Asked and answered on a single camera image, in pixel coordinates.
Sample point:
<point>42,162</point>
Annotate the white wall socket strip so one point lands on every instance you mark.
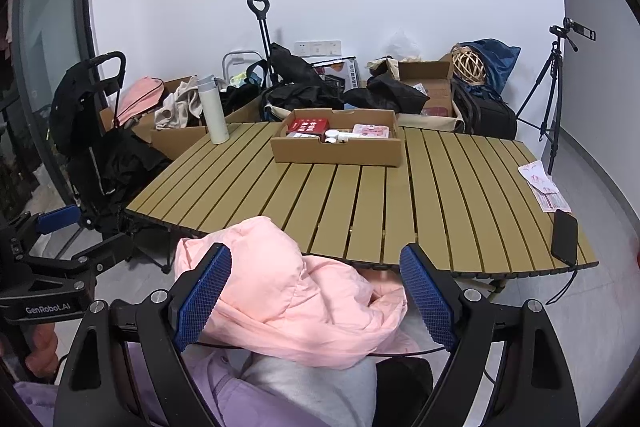
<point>317,47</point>

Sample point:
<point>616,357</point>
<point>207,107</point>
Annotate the black stroller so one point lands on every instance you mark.
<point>85,117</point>

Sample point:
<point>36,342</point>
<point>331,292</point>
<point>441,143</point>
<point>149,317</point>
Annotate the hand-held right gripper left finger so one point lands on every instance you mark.
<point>202,302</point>

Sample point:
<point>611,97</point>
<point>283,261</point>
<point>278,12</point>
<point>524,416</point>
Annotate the white thermos bottle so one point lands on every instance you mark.
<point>213,112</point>

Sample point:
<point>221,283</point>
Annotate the large black garment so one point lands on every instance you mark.
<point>387,94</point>

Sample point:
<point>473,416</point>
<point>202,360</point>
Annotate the printed appliance box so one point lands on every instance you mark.
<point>340,72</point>

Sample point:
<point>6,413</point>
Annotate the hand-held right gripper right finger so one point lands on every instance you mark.
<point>427,302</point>

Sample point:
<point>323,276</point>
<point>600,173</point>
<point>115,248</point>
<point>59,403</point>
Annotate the black tripod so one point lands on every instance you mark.
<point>545,107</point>

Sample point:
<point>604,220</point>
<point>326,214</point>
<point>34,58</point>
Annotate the white round jar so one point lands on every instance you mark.
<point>331,136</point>

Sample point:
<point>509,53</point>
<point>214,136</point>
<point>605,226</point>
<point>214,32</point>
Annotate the pink padded jacket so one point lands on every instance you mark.
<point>300,297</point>

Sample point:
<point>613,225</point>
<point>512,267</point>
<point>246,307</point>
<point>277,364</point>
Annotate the pink backpack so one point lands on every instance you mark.
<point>142,99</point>

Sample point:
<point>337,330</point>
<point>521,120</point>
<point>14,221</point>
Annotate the black backpack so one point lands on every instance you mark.
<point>492,117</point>

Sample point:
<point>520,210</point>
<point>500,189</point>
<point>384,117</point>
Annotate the white folding stool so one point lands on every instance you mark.
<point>235,62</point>

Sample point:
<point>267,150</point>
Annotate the white small tube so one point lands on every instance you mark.
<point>346,136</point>

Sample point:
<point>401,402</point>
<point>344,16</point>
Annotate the beige crumpled clothes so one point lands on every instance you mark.
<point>180,107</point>

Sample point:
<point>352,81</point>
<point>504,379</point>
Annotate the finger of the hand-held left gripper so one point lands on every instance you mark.
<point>95,259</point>
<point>56,219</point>

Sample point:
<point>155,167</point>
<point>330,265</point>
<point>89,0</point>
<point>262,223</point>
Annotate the shallow cardboard tray box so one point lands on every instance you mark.
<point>340,152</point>

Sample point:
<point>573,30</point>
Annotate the black camera on tripod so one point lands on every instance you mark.
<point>575,29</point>

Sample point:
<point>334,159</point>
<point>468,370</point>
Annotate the white bunny print card holder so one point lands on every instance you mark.
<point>371,130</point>

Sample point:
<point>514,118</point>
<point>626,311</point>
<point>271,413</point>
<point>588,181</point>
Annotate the red flat box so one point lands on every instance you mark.
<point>309,126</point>

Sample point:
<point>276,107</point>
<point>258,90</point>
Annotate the wicker ball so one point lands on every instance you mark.
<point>469,65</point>

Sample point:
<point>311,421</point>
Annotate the lilac garment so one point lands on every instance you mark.
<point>215,392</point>

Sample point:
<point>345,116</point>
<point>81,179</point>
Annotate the grey trouser leg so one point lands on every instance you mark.
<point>310,392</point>

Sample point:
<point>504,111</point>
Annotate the person's left hand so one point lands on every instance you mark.
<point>41,352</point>

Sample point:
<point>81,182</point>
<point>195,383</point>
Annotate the light blue flat item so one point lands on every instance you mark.
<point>351,107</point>

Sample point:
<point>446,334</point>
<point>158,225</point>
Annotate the open cardboard box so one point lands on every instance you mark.
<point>430,79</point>
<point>245,112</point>
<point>172,142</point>

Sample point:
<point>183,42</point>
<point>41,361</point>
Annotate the white flat box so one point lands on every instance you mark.
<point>302,136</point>

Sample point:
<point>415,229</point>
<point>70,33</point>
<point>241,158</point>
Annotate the black smartphone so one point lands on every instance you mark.
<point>565,237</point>

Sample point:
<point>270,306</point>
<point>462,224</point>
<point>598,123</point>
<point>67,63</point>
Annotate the white plastic bag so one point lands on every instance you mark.
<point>402,44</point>

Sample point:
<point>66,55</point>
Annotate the pink printed packet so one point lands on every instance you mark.
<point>550,197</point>
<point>535,172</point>

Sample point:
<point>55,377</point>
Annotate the heap of black clothes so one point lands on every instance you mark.
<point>300,82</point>

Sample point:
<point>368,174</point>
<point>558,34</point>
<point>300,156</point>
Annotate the dark blue bag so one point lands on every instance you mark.
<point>495,62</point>

